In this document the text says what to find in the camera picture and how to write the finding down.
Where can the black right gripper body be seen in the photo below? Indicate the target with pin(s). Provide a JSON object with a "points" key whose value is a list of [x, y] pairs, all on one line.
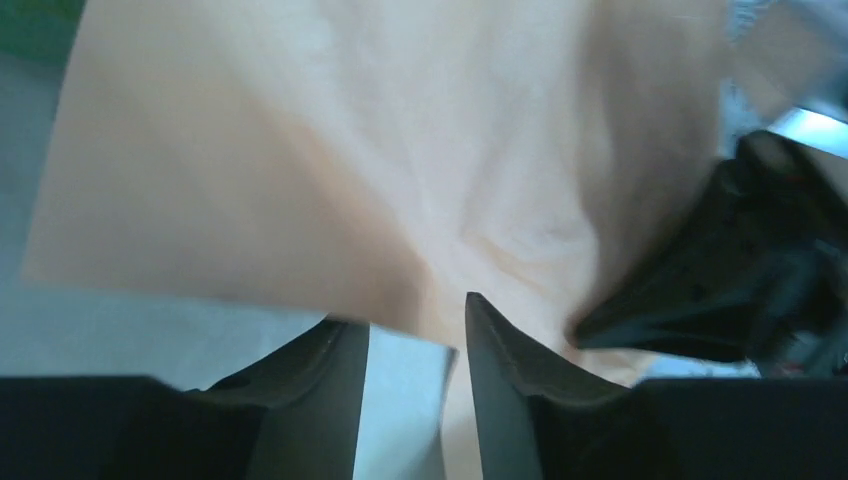
{"points": [[802, 331]]}

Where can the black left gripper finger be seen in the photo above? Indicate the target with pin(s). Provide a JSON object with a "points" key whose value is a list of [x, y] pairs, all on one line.
{"points": [[294, 414], [700, 293], [541, 417]]}

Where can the brown kraft wrapping paper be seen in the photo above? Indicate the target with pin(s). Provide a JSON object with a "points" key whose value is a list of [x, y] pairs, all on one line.
{"points": [[380, 160]]}

